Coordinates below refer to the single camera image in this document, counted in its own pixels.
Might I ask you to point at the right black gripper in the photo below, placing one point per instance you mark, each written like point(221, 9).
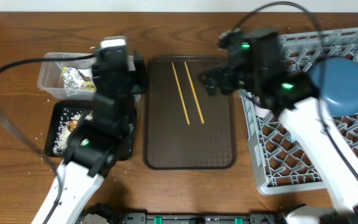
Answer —
point(225, 79)

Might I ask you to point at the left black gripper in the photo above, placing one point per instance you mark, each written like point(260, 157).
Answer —
point(135, 73)

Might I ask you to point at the wooden chopstick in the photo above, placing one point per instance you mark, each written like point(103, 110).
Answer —
point(180, 94)
point(194, 93)

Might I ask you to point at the foil and yellow snack wrapper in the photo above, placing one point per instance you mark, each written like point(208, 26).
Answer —
point(73, 80)

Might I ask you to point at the pile of white rice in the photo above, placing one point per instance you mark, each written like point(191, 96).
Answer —
point(68, 114)

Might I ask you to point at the dark blue round plate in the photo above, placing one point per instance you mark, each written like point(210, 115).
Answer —
point(338, 77)

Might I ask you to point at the pink plastic cup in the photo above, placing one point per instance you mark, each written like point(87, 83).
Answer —
point(259, 110)

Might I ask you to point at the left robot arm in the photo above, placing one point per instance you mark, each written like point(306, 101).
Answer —
point(75, 184)

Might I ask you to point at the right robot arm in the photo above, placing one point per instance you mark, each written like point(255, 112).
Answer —
point(300, 102)

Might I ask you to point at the grey plastic dishwasher rack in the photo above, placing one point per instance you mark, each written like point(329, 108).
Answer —
point(279, 164)

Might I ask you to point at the clear plastic bin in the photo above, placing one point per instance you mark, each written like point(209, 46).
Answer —
point(50, 78)

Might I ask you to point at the dark brown serving tray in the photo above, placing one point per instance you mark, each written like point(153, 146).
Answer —
point(171, 144)

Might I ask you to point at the black plastic tray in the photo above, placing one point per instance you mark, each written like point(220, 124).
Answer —
point(51, 130)

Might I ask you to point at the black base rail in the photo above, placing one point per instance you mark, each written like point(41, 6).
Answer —
point(104, 213)

